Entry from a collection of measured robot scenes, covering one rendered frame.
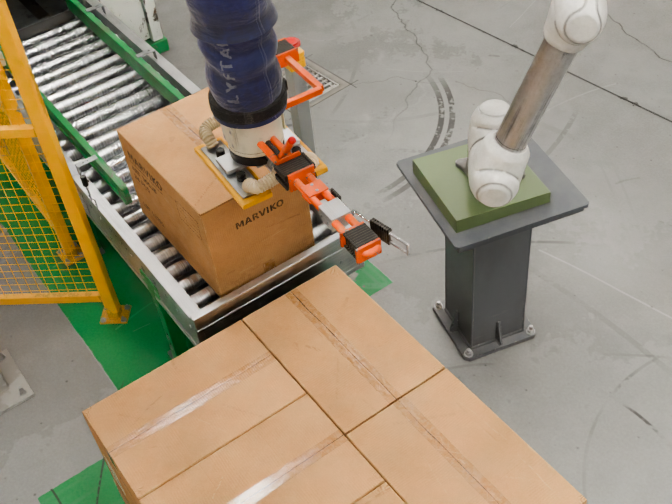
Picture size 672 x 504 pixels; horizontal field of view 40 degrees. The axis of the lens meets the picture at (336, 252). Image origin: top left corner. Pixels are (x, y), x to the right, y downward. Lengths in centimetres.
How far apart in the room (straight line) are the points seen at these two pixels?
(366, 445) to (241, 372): 50
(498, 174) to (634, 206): 158
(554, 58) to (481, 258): 92
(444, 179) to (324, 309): 60
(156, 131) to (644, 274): 208
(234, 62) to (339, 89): 256
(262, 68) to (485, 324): 152
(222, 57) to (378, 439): 119
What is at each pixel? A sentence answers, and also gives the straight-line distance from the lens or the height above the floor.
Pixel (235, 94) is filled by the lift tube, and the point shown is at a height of 143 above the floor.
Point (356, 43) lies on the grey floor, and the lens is 542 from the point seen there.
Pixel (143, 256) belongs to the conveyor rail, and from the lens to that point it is 339.
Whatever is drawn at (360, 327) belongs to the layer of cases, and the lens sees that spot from 307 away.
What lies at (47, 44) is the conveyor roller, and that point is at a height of 54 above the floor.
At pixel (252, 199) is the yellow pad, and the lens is 269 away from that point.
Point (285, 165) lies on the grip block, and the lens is 258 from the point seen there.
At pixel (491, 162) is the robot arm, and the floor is 105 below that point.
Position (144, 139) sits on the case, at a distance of 331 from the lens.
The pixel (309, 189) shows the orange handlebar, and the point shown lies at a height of 125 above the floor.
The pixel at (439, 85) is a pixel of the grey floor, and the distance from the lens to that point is 503.
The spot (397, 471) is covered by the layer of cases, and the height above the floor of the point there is 54.
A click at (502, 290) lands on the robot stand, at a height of 30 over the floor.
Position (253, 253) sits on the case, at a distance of 318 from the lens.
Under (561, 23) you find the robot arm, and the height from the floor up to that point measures 154.
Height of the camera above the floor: 288
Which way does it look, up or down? 45 degrees down
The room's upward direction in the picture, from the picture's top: 7 degrees counter-clockwise
